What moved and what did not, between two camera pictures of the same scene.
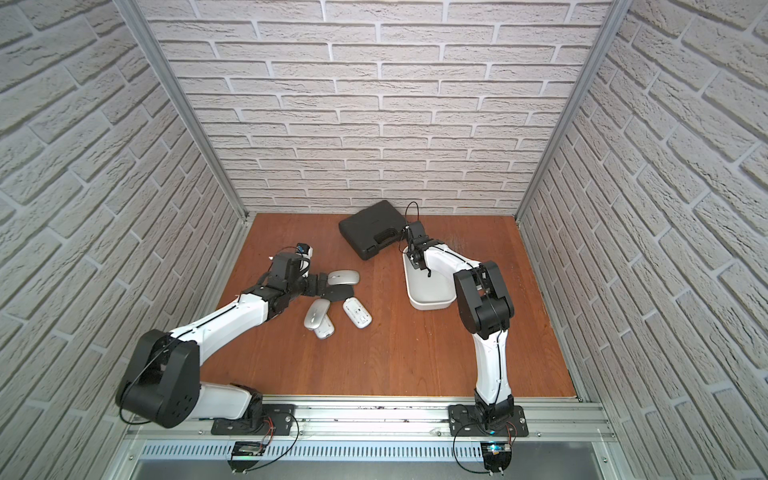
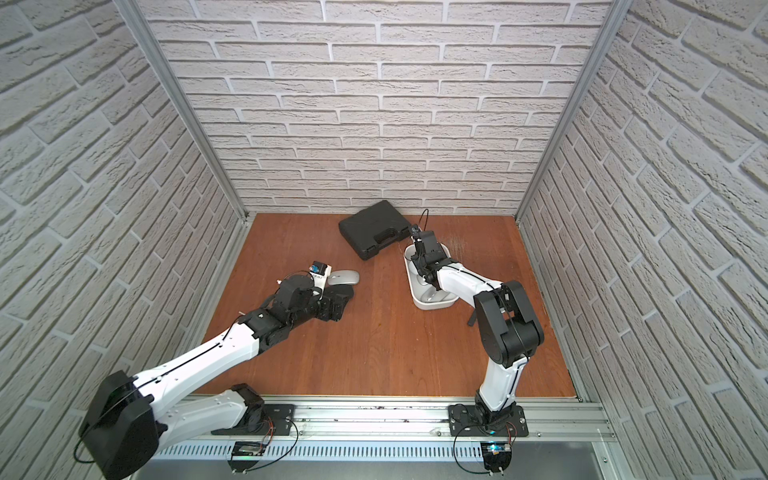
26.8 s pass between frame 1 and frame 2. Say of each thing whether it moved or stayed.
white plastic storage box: stayed
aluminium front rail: stayed
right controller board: stayed
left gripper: moved
